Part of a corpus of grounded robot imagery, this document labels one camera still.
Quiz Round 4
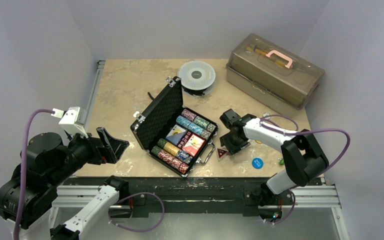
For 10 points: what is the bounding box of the black poker set case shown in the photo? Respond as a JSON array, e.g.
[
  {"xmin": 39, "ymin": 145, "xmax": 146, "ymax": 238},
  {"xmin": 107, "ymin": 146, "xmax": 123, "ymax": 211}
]
[{"xmin": 130, "ymin": 76, "xmax": 219, "ymax": 178}]

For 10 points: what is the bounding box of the blue playing card deck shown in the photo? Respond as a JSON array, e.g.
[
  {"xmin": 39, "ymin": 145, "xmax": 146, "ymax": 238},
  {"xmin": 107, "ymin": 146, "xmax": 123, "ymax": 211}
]
[{"xmin": 165, "ymin": 124, "xmax": 187, "ymax": 146}]

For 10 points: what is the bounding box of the green pipe valve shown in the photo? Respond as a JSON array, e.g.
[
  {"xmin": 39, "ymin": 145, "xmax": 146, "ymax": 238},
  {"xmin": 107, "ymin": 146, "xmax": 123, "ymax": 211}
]
[{"xmin": 278, "ymin": 158, "xmax": 285, "ymax": 165}]

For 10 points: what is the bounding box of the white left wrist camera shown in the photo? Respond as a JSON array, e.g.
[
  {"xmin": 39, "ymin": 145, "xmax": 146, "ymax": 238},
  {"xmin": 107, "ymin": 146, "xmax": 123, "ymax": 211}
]
[{"xmin": 51, "ymin": 106, "xmax": 89, "ymax": 138}]

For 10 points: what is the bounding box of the translucent brown storage box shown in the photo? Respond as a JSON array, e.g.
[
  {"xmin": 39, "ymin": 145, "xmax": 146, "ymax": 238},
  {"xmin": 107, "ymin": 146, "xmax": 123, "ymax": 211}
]
[{"xmin": 226, "ymin": 33, "xmax": 325, "ymax": 118}]

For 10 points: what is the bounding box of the red playing card deck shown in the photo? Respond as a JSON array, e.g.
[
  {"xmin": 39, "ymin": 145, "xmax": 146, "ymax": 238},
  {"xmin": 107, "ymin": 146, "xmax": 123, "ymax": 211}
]
[{"xmin": 182, "ymin": 133, "xmax": 205, "ymax": 157}]

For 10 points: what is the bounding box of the pink box handle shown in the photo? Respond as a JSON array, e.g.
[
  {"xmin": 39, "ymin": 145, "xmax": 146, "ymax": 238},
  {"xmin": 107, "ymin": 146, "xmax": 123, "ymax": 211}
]
[{"xmin": 265, "ymin": 49, "xmax": 294, "ymax": 69}]

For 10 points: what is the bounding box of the yellow chip stack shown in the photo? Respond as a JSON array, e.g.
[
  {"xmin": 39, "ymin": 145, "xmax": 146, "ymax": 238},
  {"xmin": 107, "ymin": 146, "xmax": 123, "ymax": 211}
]
[{"xmin": 163, "ymin": 142, "xmax": 180, "ymax": 156}]

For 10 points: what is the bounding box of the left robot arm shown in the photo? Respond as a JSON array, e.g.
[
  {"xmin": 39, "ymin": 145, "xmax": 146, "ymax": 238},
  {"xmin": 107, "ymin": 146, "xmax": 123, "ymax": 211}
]
[{"xmin": 0, "ymin": 127, "xmax": 129, "ymax": 240}]

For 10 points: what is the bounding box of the red triangular all-in marker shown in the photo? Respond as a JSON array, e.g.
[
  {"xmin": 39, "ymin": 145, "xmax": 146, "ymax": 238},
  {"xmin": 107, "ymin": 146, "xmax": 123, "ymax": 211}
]
[{"xmin": 216, "ymin": 148, "xmax": 229, "ymax": 161}]

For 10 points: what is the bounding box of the purple chip stack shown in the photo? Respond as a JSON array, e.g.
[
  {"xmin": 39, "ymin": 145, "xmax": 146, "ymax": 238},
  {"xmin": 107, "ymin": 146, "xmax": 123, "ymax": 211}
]
[{"xmin": 181, "ymin": 108, "xmax": 197, "ymax": 122}]

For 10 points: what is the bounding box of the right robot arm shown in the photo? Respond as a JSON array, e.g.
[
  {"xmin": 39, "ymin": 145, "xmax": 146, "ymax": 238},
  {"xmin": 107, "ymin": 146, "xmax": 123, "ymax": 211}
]
[{"xmin": 219, "ymin": 109, "xmax": 329, "ymax": 204}]

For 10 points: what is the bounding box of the light blue chip stack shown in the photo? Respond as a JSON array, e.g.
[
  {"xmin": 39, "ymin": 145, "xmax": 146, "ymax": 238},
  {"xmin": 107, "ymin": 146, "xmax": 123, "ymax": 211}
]
[{"xmin": 176, "ymin": 115, "xmax": 204, "ymax": 136}]

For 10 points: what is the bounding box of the green chip stack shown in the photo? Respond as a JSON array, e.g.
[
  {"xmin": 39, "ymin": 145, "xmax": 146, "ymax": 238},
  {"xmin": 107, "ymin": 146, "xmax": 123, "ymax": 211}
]
[{"xmin": 193, "ymin": 116, "xmax": 217, "ymax": 140}]

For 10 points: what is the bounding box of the blue small blind button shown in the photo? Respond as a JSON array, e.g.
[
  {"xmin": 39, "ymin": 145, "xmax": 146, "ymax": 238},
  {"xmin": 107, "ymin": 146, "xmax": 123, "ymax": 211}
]
[{"xmin": 251, "ymin": 157, "xmax": 264, "ymax": 169}]

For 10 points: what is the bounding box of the white perforated cable spool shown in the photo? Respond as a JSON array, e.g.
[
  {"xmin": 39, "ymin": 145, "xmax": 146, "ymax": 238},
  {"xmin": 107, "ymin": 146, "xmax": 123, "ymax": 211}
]
[{"xmin": 177, "ymin": 60, "xmax": 216, "ymax": 97}]

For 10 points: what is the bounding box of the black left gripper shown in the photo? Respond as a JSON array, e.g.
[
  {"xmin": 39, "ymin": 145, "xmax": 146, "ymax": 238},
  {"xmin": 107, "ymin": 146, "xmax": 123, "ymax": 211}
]
[{"xmin": 48, "ymin": 124, "xmax": 129, "ymax": 185}]

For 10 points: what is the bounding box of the dark blue chip stack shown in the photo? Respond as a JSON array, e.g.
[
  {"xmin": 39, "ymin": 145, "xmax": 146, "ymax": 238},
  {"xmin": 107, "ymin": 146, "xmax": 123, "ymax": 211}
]
[{"xmin": 175, "ymin": 150, "xmax": 193, "ymax": 164}]

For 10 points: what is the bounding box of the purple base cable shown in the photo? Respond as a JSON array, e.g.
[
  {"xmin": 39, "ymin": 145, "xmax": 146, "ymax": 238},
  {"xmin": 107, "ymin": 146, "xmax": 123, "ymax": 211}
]
[{"xmin": 108, "ymin": 192, "xmax": 166, "ymax": 233}]

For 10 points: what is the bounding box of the red chip stack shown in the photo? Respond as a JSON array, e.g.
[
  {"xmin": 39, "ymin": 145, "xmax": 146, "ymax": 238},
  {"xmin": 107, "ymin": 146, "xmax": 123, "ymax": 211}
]
[{"xmin": 157, "ymin": 149, "xmax": 189, "ymax": 174}]

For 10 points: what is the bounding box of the red dice row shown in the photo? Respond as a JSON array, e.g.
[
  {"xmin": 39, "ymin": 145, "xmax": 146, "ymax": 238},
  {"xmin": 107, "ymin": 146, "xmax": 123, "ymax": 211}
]
[{"xmin": 177, "ymin": 130, "xmax": 193, "ymax": 149}]

